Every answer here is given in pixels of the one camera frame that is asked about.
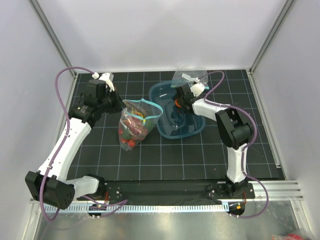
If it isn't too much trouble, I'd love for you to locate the purple grape bunch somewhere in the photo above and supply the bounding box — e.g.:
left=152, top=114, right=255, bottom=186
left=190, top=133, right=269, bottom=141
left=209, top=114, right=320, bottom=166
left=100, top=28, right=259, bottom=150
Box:
left=123, top=117, right=144, bottom=135

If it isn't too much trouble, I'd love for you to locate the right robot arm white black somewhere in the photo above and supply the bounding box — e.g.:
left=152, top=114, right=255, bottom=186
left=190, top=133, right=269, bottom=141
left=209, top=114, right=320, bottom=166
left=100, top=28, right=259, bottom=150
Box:
left=172, top=84, right=257, bottom=198

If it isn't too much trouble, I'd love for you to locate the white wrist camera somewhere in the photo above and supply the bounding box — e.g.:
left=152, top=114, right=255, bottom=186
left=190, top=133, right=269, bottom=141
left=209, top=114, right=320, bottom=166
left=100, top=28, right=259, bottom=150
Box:
left=91, top=72, right=115, bottom=92
left=190, top=78, right=205, bottom=97

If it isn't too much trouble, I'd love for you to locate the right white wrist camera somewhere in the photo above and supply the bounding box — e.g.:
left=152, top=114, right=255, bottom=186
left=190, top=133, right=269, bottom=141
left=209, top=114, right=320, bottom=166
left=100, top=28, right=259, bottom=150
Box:
left=190, top=78, right=205, bottom=97

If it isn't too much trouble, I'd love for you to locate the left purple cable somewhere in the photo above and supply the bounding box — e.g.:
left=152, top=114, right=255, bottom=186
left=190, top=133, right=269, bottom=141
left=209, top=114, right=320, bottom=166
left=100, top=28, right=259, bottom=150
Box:
left=39, top=66, right=128, bottom=223

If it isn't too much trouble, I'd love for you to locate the black grid mat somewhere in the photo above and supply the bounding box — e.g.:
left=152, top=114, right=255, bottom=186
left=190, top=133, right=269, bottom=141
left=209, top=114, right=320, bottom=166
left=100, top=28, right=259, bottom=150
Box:
left=67, top=69, right=285, bottom=181

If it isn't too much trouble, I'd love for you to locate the red cherry fruit cluster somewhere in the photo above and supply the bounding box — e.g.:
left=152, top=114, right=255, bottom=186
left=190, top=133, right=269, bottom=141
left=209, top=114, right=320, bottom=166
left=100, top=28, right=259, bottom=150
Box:
left=118, top=128, right=137, bottom=148

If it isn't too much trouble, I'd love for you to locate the orange fruit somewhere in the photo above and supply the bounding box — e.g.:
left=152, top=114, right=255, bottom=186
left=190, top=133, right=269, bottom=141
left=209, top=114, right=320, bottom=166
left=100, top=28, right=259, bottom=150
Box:
left=174, top=99, right=181, bottom=108

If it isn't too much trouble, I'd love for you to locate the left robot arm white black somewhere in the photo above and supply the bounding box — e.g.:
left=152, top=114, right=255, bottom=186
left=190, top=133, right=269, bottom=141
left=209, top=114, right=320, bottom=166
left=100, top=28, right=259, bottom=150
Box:
left=25, top=78, right=125, bottom=210

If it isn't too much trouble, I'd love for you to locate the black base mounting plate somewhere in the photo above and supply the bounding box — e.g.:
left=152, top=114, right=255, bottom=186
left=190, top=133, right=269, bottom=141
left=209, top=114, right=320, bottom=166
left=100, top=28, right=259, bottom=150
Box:
left=94, top=179, right=256, bottom=206

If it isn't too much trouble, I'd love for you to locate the green lime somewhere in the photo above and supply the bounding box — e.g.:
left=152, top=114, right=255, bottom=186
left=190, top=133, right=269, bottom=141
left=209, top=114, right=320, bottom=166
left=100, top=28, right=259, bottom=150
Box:
left=144, top=119, right=155, bottom=129

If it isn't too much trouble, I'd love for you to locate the yellow lemon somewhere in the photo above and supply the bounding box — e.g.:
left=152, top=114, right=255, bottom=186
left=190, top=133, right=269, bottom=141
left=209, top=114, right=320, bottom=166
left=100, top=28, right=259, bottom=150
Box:
left=130, top=108, right=145, bottom=119

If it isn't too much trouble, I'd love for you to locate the clear zip top bag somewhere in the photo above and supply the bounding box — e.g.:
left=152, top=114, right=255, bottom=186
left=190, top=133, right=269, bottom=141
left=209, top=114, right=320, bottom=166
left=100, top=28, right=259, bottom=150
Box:
left=118, top=98, right=164, bottom=151

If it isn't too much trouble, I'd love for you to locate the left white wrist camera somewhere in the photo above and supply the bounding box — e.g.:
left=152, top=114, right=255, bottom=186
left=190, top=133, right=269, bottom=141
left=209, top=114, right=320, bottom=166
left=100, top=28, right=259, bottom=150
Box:
left=91, top=72, right=115, bottom=92

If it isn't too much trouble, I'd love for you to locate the slotted white cable duct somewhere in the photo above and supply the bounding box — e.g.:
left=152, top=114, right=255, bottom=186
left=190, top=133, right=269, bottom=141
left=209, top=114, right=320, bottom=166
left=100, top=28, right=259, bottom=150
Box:
left=41, top=203, right=230, bottom=214

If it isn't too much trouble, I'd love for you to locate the teal plastic tray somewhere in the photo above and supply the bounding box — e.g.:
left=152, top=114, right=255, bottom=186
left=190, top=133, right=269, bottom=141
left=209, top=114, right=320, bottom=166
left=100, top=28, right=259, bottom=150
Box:
left=148, top=80, right=206, bottom=140

